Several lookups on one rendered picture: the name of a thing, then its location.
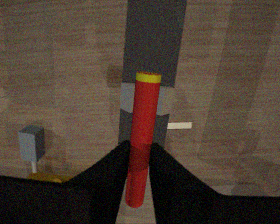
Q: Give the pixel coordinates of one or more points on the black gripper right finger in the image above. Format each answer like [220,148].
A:
[181,198]

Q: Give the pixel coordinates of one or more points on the red cylinder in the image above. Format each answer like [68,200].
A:
[147,86]

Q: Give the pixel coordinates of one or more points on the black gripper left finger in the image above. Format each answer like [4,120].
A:
[91,197]

